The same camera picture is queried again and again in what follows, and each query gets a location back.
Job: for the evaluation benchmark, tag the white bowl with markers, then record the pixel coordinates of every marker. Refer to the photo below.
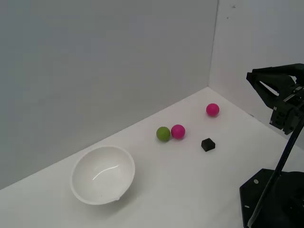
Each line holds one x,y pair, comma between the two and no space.
102,175

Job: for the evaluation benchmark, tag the green ball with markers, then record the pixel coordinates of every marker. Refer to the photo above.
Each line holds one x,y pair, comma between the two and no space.
163,134

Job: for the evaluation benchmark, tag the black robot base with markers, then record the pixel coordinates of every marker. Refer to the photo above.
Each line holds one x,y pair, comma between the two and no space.
285,202

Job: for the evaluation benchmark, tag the small black box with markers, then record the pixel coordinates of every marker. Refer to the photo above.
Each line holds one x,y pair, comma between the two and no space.
208,144

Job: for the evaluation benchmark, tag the pink ball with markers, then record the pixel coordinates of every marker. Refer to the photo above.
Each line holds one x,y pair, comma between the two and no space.
177,131
212,110

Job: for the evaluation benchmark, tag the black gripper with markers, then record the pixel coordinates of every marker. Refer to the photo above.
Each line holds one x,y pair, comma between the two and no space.
288,116

